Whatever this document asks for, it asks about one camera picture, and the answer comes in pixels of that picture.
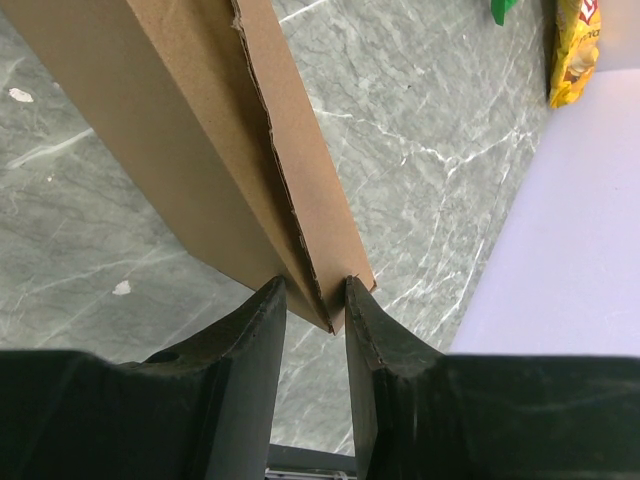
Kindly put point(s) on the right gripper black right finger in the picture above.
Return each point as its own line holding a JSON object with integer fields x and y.
{"x": 421, "y": 414}

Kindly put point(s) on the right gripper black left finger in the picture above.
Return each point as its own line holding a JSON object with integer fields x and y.
{"x": 199, "y": 409}

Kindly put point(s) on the brown cardboard box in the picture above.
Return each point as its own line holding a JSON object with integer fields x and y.
{"x": 203, "y": 106}

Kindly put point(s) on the green Chuba chips bag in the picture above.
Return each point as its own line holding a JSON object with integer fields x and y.
{"x": 500, "y": 8}

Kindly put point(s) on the yellow Lays chips bag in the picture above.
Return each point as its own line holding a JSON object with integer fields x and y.
{"x": 578, "y": 26}

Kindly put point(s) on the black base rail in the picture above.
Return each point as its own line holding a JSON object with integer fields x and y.
{"x": 288, "y": 462}

